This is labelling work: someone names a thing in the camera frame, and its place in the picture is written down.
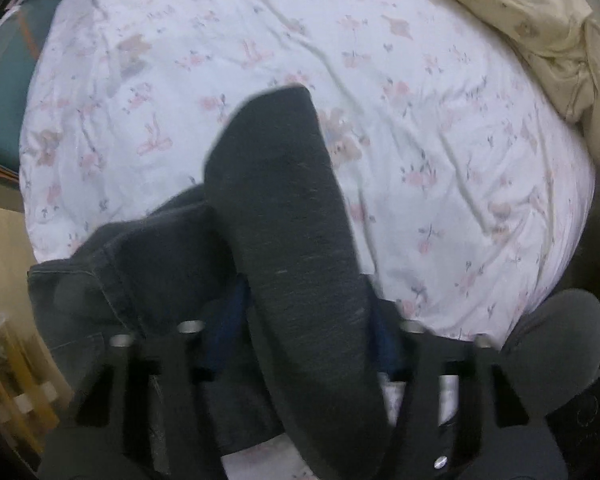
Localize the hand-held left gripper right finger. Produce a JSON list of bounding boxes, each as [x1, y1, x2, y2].
[[370, 305, 532, 432]]

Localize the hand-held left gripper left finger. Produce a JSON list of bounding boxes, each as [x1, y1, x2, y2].
[[74, 285, 255, 467]]

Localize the dark grey pants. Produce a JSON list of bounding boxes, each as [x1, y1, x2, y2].
[[27, 85, 398, 480]]

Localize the person's grey-clad knee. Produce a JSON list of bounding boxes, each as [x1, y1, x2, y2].
[[500, 289, 600, 418]]

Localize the yellow wooden rack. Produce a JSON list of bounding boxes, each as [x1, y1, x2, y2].
[[0, 265, 62, 463]]

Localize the white floral bedsheet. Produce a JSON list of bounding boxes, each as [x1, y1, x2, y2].
[[19, 0, 597, 480]]

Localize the teal cloth with orange stripe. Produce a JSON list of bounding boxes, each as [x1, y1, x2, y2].
[[0, 0, 61, 173]]

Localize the beige quilt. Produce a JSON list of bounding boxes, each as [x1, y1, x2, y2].
[[395, 0, 600, 171]]

